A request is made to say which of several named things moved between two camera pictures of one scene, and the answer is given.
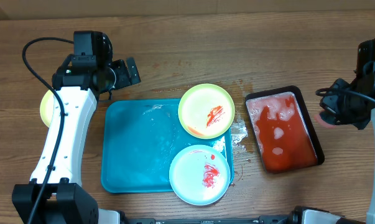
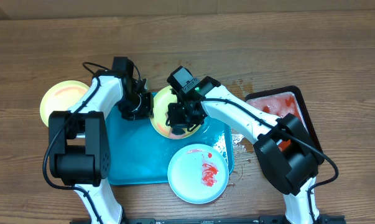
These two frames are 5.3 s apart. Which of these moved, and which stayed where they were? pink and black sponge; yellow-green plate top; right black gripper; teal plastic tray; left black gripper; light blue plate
Moved: right black gripper; pink and black sponge; yellow-green plate top; left black gripper
Stayed: light blue plate; teal plastic tray
